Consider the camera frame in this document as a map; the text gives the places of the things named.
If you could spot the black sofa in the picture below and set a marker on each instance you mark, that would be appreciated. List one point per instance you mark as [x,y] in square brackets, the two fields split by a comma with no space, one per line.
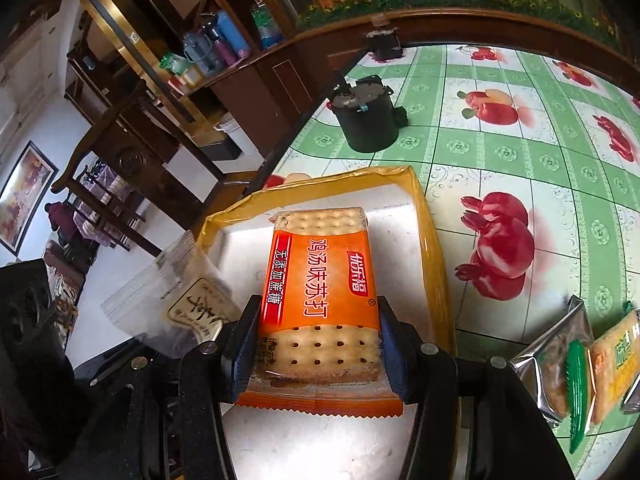
[67,255]

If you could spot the silver foil snack packet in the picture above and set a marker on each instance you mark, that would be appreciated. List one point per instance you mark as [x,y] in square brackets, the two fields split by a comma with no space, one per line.
[550,360]

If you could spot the small black jar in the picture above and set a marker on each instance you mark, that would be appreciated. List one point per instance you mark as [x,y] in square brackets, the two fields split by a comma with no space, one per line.
[382,45]

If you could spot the wooden display cabinet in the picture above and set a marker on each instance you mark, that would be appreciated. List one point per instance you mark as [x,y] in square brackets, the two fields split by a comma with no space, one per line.
[240,90]

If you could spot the yellow-edged white tray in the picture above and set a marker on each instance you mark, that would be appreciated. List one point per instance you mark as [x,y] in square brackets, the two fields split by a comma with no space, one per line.
[395,230]

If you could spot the green bag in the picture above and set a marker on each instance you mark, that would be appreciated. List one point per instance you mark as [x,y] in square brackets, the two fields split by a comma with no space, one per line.
[172,62]

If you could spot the orange cracker packet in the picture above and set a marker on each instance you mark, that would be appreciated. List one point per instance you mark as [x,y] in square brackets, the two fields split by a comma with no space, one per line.
[320,280]

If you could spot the dark wooden chair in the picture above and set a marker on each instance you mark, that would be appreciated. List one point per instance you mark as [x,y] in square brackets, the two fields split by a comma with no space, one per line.
[135,155]

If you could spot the clear zip bag brown label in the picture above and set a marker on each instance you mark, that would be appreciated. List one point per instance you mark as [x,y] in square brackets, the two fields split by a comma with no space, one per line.
[190,305]

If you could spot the green label cracker packet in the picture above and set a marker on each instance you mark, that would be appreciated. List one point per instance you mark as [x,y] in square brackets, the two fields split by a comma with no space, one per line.
[610,360]

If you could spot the grey-blue jug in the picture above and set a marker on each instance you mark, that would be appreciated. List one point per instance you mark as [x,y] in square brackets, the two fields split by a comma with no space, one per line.
[197,52]

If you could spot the wooden chair with purple cloth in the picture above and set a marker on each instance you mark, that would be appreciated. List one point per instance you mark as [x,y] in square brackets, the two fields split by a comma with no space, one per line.
[100,195]

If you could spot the blue bottle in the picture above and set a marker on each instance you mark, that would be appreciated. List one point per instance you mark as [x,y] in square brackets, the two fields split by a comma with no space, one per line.
[232,35]

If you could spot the black cylindrical can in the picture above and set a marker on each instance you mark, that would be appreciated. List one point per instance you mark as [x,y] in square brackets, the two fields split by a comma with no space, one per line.
[367,125]

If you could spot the framed painting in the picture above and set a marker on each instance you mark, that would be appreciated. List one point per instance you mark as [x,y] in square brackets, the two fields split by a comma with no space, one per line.
[25,195]

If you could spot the green label water bottle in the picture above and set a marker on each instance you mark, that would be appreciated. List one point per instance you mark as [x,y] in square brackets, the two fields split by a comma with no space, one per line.
[265,27]

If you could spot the purple bottle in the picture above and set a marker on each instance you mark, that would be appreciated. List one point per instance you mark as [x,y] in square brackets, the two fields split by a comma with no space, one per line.
[226,52]

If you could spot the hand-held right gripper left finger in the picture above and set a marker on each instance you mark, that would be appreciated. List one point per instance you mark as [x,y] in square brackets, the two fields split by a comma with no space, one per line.
[244,352]

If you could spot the white bucket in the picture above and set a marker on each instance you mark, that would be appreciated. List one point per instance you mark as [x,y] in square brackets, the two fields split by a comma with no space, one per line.
[231,132]

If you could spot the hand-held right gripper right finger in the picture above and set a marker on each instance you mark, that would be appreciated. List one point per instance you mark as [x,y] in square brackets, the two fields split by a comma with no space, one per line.
[395,357]

